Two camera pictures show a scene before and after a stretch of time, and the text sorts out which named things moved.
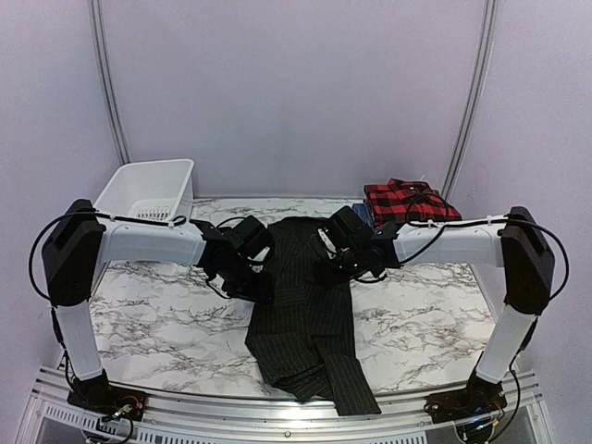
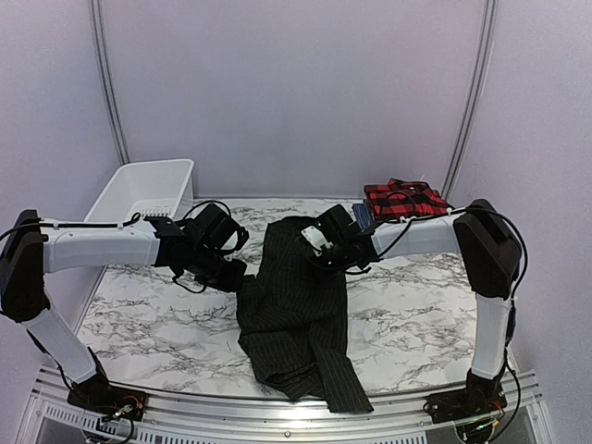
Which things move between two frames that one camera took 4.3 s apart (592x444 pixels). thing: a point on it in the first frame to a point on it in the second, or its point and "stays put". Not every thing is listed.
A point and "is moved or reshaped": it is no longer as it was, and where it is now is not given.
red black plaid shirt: x=400 y=201 stays put
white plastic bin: x=154 y=189 stays put
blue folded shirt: x=362 y=210 stays put
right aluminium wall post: x=476 y=95 stays put
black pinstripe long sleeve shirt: x=304 y=334 is moved or reshaped
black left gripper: x=259 y=294 to x=232 y=280
